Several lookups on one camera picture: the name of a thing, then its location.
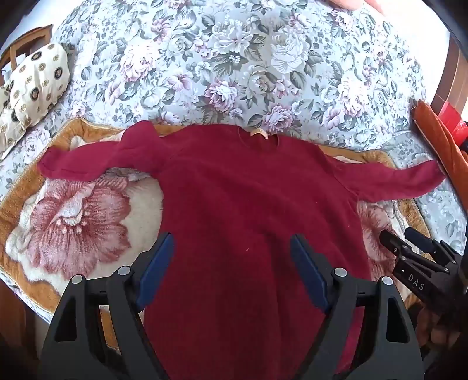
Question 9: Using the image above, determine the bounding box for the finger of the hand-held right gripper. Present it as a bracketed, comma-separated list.
[379, 230, 451, 295]
[404, 227, 457, 265]

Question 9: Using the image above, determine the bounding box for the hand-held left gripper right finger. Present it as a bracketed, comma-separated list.
[290, 234, 425, 380]

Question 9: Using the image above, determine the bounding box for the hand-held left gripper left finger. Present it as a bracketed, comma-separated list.
[38, 232, 176, 380]

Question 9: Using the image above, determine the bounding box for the dark red knit sweater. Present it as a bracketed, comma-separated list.
[37, 120, 445, 380]

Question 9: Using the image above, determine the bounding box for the person's right hand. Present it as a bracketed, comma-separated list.
[413, 303, 456, 351]

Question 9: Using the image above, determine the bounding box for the plush rose-print blanket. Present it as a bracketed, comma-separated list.
[0, 118, 432, 329]

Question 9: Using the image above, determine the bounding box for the orange velvet cloth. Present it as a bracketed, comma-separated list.
[411, 99, 468, 191]

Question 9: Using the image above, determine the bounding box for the red box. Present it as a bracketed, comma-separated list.
[437, 102, 468, 144]

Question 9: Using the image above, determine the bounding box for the cream medallion-print pillow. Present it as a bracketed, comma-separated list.
[0, 86, 26, 151]
[9, 43, 71, 129]

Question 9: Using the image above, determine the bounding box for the floral bedspread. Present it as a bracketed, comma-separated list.
[0, 0, 468, 256]

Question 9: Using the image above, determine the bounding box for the pink cloth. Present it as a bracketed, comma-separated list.
[327, 0, 384, 15]

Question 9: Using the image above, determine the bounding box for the wooden headboard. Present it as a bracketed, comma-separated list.
[0, 25, 54, 75]

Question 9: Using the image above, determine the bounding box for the wooden bed frame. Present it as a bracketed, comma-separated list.
[431, 37, 468, 114]

